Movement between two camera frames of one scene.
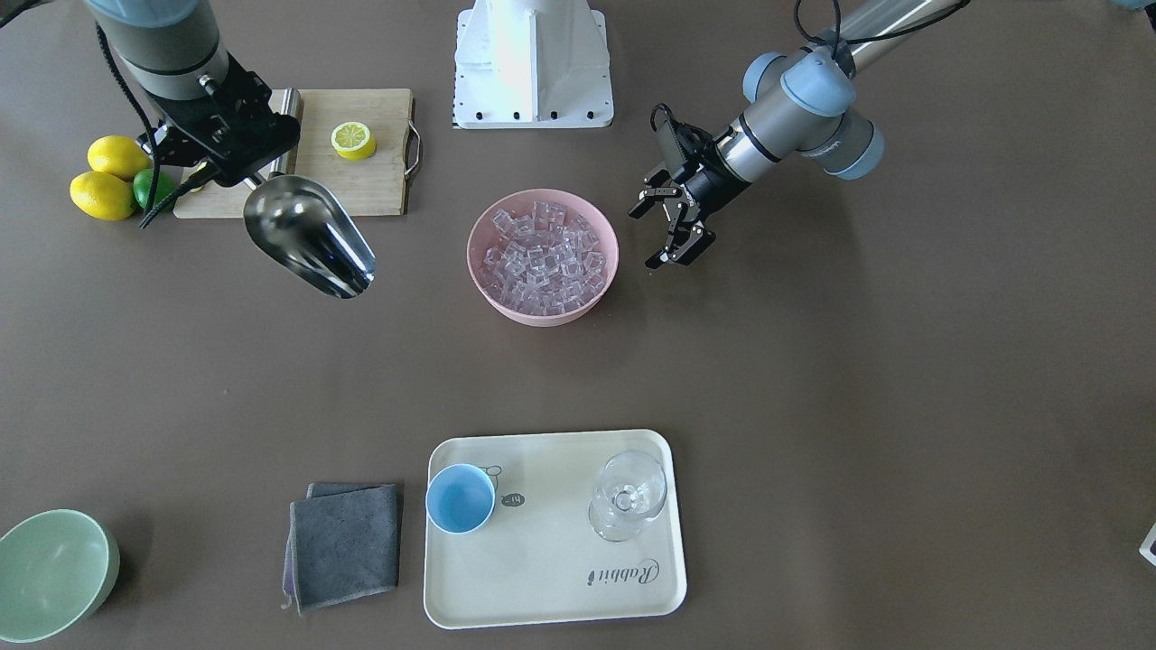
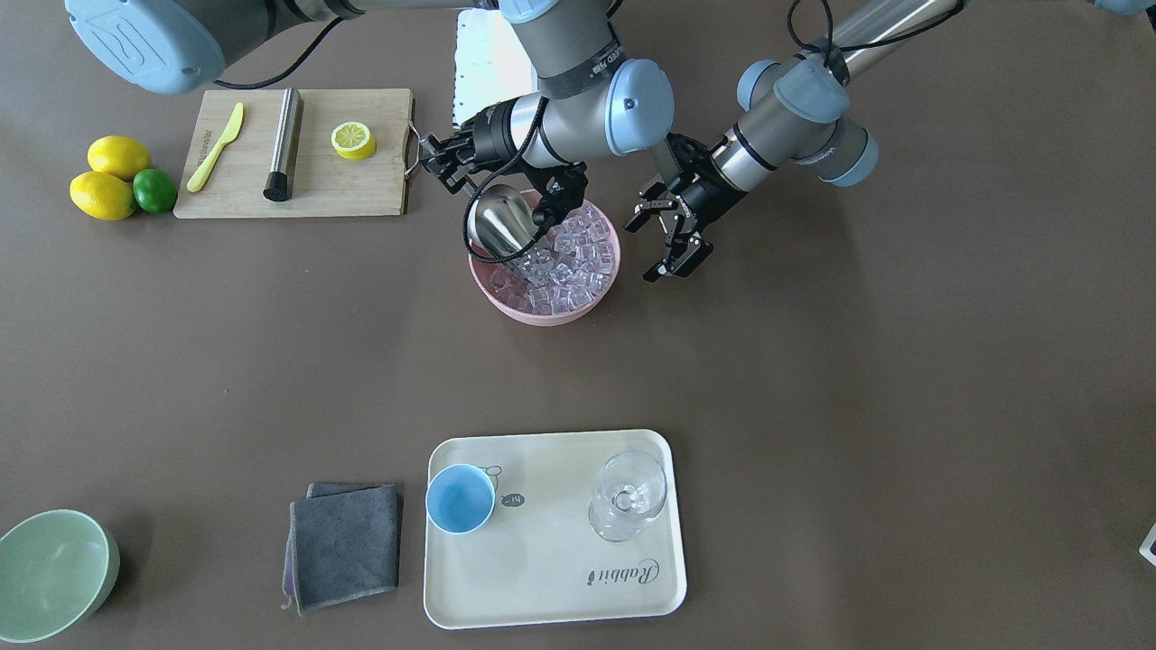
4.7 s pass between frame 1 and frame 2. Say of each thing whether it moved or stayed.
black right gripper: moved
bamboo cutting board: stayed
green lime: stayed
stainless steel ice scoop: moved
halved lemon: stayed
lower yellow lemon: stayed
